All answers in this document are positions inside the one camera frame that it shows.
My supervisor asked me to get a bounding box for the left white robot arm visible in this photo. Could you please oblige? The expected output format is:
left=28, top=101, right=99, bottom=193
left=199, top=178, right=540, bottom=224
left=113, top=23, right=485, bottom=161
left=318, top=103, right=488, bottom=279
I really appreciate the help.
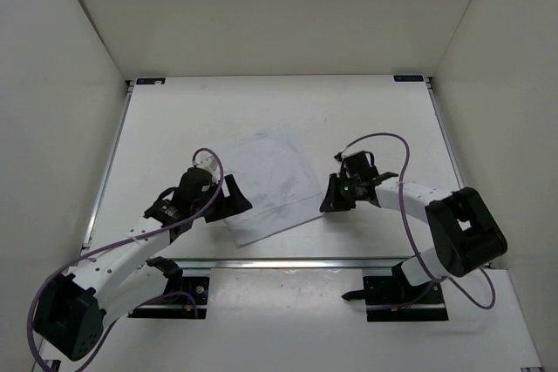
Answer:
left=30, top=164, right=253, bottom=362

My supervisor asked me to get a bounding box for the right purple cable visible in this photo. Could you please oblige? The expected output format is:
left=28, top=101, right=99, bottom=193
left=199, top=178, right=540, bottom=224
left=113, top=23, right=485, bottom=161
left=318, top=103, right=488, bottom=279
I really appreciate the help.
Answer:
left=342, top=132, right=497, bottom=308

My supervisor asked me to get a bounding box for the blue corner label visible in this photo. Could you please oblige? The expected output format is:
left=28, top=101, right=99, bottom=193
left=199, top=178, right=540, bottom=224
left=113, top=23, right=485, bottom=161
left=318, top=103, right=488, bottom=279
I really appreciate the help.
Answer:
left=135, top=78, right=166, bottom=85
left=393, top=75, right=424, bottom=83

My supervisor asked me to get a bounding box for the left blue corner label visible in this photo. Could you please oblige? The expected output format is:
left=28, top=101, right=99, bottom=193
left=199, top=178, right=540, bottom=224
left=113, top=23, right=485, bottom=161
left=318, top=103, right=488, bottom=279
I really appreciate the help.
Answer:
left=135, top=78, right=166, bottom=85

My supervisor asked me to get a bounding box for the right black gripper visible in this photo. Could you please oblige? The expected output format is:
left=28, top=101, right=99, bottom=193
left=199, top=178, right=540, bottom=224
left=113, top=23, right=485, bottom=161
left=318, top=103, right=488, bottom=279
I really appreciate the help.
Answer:
left=321, top=173, right=361, bottom=213

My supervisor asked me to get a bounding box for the white skirt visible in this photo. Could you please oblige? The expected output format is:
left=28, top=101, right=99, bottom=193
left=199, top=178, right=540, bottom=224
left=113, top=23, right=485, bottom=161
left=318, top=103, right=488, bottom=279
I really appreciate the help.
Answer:
left=214, top=125, right=323, bottom=247

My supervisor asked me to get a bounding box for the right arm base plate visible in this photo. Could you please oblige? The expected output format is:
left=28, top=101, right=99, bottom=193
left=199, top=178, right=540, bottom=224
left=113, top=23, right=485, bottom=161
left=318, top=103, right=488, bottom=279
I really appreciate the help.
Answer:
left=363, top=275, right=449, bottom=322

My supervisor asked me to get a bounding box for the aluminium front rail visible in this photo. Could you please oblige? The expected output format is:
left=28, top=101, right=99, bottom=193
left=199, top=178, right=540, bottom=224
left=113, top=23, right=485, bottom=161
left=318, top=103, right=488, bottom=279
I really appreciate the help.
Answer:
left=173, top=258, right=404, bottom=270

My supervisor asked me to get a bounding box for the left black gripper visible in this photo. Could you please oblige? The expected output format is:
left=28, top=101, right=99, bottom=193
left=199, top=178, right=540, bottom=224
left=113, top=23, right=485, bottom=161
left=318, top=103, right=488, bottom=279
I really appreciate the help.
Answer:
left=194, top=172, right=253, bottom=221

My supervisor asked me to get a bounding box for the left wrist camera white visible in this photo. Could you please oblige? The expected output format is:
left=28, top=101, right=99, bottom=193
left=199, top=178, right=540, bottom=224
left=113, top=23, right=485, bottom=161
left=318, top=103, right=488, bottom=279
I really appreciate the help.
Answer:
left=194, top=156, right=220, bottom=183

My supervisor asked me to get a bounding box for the right blue corner label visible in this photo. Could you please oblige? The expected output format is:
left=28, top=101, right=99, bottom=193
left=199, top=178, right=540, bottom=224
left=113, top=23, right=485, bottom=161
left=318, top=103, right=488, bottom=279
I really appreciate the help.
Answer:
left=393, top=75, right=424, bottom=83

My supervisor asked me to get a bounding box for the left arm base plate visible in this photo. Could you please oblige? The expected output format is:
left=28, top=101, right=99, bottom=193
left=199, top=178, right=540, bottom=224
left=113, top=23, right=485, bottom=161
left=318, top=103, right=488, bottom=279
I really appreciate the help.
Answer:
left=127, top=269, right=210, bottom=320

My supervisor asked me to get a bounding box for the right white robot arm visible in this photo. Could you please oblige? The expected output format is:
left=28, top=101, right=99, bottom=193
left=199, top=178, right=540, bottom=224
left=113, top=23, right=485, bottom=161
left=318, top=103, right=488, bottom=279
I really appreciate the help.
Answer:
left=319, top=172, right=508, bottom=303

